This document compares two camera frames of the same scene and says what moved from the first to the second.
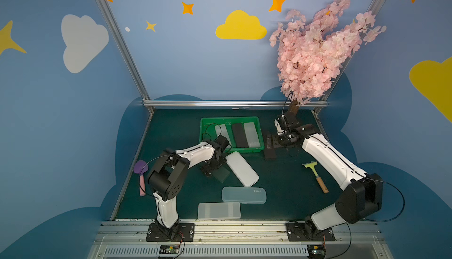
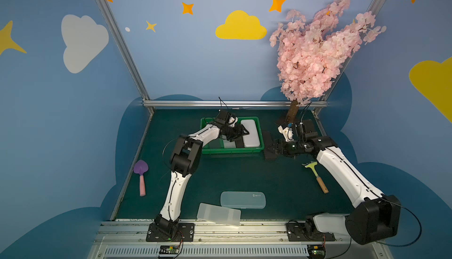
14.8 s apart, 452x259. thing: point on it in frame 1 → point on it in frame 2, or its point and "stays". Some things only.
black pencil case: [269, 153] stays
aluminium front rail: [238, 240] stays
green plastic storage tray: [244, 134] stays
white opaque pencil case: [243, 170] → [252, 139]
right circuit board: [316, 251] stays
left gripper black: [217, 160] → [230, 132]
